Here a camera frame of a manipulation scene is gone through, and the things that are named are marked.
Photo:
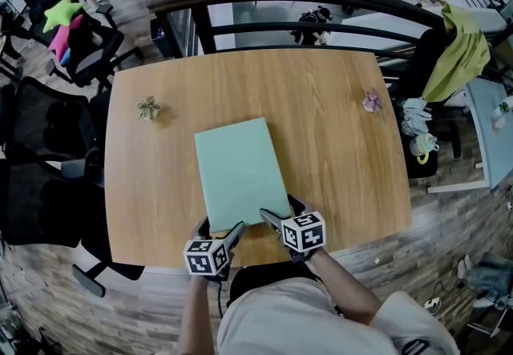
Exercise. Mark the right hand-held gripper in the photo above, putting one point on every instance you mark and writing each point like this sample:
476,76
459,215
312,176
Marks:
304,233

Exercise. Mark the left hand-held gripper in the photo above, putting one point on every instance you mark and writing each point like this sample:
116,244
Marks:
204,259

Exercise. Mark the mint green board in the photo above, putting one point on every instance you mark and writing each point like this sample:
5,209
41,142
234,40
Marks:
240,173

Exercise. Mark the person's right forearm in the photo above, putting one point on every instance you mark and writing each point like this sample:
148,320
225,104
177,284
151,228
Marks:
344,289

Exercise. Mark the person's left forearm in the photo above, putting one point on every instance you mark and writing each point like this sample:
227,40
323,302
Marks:
198,313

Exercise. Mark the person's black trousers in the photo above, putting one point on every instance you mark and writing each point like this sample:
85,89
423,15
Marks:
256,277

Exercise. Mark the wooden table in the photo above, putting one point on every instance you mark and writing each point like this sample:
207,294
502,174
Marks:
328,169

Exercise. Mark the person's white shirt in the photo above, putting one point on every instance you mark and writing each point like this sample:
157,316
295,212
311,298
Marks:
300,321

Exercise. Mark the small pink potted plant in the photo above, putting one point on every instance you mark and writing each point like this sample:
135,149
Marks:
372,101

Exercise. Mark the small green potted plant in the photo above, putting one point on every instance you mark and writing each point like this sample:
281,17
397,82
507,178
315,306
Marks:
149,108

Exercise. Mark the light blue cloth bundle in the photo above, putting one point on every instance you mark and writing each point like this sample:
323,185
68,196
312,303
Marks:
414,117

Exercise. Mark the black mesh office chair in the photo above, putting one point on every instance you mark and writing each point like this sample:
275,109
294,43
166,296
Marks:
48,117
52,217

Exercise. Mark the black chair with clutter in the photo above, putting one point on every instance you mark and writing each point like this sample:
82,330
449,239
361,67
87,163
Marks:
421,73

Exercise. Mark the black office chair with pillows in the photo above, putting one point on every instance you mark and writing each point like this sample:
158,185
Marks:
94,53

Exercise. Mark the light blue table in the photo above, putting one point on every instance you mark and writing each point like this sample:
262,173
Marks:
487,121

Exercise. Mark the lime green cloth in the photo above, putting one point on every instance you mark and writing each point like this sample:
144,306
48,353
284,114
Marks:
457,57

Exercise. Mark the blue pillow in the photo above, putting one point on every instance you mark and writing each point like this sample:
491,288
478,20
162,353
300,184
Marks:
66,57

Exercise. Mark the white vase with green plant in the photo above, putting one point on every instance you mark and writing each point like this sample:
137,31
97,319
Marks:
503,111

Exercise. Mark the pink star pillow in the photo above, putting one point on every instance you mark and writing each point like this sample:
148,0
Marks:
64,39

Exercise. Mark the green star pillow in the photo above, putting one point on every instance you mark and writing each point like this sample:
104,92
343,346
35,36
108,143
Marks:
60,13

